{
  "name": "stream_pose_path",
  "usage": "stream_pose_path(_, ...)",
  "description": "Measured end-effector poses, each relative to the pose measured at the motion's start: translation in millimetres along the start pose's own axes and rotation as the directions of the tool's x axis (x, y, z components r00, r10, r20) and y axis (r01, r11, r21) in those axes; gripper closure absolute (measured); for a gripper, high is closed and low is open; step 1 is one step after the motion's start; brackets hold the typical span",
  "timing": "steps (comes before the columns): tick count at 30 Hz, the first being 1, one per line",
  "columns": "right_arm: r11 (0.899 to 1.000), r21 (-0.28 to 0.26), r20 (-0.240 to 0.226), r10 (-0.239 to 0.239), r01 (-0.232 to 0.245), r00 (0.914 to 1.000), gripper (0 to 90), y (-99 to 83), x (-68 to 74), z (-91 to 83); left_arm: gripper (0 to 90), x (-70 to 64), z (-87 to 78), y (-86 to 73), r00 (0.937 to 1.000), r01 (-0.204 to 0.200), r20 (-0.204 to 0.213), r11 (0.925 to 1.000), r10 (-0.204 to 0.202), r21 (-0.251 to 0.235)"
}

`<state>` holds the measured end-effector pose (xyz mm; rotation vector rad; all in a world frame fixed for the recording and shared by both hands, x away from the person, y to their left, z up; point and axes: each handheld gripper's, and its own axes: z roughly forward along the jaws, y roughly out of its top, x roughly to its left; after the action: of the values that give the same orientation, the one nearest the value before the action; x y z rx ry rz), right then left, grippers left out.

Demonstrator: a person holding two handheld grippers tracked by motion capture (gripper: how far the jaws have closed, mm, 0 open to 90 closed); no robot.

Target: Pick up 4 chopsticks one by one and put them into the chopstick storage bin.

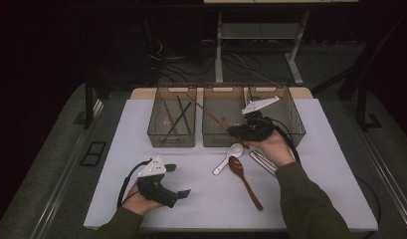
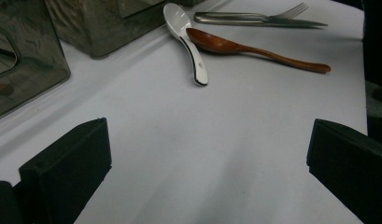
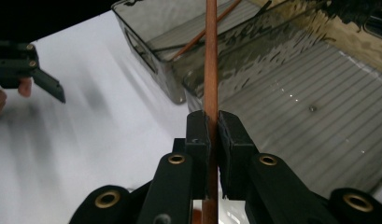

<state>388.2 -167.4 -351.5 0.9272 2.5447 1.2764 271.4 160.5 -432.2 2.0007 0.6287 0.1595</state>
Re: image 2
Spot translucent grey storage bin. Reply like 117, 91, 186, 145
45, 0, 180, 60
0, 0, 71, 122

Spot metal fork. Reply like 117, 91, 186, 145
193, 2, 309, 23

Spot white ceramic spoon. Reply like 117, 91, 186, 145
163, 2, 209, 87

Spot brown wooden spoon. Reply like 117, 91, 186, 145
185, 27, 332, 75

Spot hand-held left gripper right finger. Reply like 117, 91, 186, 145
305, 119, 382, 224

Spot metal table knife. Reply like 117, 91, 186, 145
193, 16, 329, 30

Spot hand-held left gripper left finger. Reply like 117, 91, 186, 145
19, 117, 113, 224

